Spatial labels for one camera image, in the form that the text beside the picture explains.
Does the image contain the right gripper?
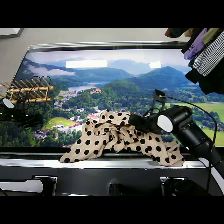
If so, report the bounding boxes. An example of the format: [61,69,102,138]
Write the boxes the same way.
[128,112,158,135]

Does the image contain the cream black-dotted garment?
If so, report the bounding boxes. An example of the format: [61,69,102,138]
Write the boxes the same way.
[59,109,186,168]

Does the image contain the brown clothes hanger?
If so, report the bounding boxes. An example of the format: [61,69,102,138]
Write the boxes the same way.
[9,76,55,95]
[5,93,53,105]

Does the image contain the black garment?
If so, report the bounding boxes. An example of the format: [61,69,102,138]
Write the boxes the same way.
[184,49,224,96]

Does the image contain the purple garment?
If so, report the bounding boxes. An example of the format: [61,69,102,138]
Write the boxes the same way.
[183,28,210,61]

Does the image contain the brown garment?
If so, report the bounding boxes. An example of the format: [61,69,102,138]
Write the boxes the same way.
[164,27,195,39]

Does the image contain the olive garment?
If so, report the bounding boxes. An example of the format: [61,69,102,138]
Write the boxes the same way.
[201,27,222,46]

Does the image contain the silver frame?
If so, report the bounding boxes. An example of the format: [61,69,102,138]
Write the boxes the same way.
[0,151,224,196]

